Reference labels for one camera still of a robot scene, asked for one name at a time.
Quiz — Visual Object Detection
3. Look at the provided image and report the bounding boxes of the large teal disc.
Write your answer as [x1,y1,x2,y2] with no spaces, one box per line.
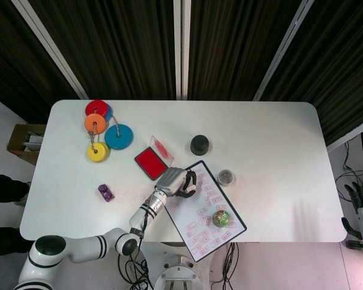
[104,124,134,150]

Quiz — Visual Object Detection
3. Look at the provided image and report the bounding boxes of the orange disc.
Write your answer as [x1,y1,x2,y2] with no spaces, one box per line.
[83,113,107,135]

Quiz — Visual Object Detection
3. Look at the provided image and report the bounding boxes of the black floor cable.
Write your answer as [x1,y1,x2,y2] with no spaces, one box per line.
[117,237,154,290]
[210,241,240,285]
[335,141,363,194]

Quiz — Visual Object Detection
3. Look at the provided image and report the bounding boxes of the red disc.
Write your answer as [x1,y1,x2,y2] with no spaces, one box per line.
[85,100,110,117]

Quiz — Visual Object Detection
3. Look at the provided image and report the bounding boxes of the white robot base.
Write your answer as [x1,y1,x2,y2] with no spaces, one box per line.
[152,253,203,290]

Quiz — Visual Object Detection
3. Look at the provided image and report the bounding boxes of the white slanted frame post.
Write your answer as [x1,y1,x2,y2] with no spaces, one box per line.
[253,0,315,102]
[11,0,90,100]

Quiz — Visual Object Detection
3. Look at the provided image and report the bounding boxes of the black trouser leg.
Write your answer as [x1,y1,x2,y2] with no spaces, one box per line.
[0,172,31,206]
[0,222,37,257]

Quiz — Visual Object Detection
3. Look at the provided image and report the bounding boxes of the black clipboard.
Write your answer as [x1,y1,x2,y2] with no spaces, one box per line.
[163,159,248,263]

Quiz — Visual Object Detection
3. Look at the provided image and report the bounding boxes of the light sneaker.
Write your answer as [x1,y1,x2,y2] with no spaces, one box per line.
[14,193,30,207]

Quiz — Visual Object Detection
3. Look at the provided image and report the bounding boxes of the white paper with red stamps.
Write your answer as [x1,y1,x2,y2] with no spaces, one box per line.
[166,162,245,261]

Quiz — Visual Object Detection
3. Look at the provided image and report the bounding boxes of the green gold ball ornament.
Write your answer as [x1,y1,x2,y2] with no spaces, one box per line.
[211,210,231,228]

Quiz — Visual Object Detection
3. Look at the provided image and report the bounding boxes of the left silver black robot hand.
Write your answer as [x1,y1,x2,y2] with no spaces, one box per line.
[155,166,198,199]

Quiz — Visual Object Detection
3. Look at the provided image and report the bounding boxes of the red ink pad clear lid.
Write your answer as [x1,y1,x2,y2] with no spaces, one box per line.
[134,135,175,182]

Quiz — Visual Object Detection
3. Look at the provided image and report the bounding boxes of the black round cap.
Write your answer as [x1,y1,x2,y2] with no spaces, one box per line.
[189,135,210,155]

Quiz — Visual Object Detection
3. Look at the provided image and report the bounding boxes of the brown cardboard box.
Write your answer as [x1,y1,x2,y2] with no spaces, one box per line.
[7,123,48,166]

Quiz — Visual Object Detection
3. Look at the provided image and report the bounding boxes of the white vertical frame post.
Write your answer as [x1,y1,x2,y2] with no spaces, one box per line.
[172,0,192,100]

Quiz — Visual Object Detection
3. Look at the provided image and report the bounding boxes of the clear jar of paper clips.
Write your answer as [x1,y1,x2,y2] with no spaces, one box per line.
[217,169,235,185]

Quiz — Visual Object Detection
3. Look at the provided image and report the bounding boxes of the braided rope through discs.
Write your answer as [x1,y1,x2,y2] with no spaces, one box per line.
[87,113,123,152]

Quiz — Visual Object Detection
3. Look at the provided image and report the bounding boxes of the purple figurine stamp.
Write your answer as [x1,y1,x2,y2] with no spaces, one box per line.
[97,184,116,202]

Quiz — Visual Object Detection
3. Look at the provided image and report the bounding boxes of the dark brown pleated curtain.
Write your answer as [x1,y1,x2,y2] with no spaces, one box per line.
[0,0,363,146]

